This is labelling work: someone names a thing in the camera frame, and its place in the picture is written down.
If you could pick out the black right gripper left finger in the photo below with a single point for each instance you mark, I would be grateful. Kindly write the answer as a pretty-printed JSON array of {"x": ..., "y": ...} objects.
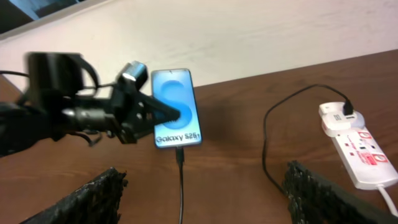
[{"x": 97, "y": 201}]

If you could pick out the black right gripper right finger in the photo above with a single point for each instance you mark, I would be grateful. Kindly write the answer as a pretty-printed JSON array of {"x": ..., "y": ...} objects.
[{"x": 314, "y": 199}]

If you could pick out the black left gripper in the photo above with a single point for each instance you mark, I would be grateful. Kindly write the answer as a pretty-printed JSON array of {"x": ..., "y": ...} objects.
[{"x": 122, "y": 115}]

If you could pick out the blue Galaxy smartphone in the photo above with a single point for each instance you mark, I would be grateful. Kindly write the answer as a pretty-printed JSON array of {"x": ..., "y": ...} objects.
[{"x": 175, "y": 89}]

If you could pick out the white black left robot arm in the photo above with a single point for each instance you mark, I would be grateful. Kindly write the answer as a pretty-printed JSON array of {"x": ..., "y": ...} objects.
[{"x": 60, "y": 100}]

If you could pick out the white USB charger adapter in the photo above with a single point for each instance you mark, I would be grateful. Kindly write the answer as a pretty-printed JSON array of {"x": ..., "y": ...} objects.
[{"x": 335, "y": 123}]

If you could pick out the white power strip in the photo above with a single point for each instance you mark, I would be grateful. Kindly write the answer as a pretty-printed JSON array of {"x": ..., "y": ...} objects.
[{"x": 366, "y": 163}]

